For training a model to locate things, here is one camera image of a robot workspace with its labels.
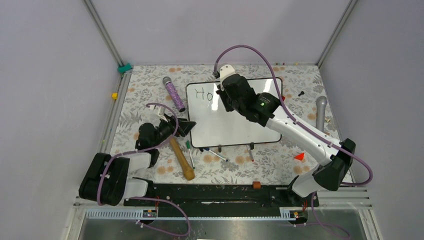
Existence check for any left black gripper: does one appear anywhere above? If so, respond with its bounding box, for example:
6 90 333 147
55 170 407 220
151 113 196 148

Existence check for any white whiteboard black frame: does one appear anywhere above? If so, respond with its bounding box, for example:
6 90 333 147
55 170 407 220
185 81 282 148

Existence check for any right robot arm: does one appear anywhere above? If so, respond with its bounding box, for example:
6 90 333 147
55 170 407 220
217 73 355 206

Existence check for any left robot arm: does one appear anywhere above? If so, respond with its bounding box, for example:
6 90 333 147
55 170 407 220
78 115 196 206

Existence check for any green cap whiteboard marker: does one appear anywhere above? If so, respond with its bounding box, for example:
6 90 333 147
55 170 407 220
185 140 196 170

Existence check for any red cap whiteboard marker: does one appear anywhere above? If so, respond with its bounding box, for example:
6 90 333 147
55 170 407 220
246 145 255 162

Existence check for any purple glitter microphone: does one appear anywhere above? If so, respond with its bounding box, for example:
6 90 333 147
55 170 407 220
162 76 186 113

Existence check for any small yellow cube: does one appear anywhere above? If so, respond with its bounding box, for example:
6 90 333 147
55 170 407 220
111 92 118 100

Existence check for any silver grey microphone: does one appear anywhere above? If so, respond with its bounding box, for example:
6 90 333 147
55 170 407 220
315 96 328 132

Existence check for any teal corner clip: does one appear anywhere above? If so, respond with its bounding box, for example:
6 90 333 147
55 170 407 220
117 63 133 74

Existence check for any small red block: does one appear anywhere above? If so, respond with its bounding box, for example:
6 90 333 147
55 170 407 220
293 152 305 161

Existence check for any orange cylinder block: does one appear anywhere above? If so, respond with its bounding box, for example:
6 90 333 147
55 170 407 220
252 181 262 190

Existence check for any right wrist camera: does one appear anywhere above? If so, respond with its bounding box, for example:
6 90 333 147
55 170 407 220
219 64 236 81

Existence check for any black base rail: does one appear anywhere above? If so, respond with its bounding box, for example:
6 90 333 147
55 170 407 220
89 177 321 220

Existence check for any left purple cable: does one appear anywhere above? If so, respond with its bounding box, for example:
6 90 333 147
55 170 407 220
96 102 192 238

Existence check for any purple cable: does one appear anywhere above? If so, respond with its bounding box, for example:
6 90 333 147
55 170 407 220
96 102 192 238
213 44 374 240

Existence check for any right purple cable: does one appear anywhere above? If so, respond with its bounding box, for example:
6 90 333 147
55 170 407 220
213 44 374 240

